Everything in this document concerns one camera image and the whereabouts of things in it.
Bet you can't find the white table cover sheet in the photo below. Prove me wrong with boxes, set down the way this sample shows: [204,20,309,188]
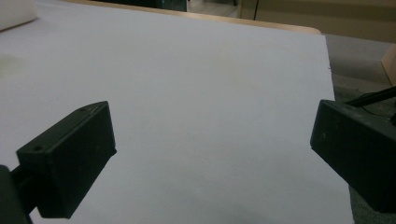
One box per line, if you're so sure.
[0,0,356,224]

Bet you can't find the wooden board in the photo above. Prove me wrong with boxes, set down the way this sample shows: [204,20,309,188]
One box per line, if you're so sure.
[380,44,396,88]

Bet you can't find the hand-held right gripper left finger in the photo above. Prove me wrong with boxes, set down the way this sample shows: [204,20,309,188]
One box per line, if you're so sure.
[16,100,118,219]

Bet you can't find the white cloth roll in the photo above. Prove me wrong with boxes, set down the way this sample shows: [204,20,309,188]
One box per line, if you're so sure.
[0,0,39,32]

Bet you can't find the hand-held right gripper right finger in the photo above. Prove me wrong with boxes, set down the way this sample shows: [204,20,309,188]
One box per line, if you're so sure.
[309,99,396,215]

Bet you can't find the black stand leg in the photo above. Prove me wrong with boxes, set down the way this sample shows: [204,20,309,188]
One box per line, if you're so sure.
[345,85,396,108]

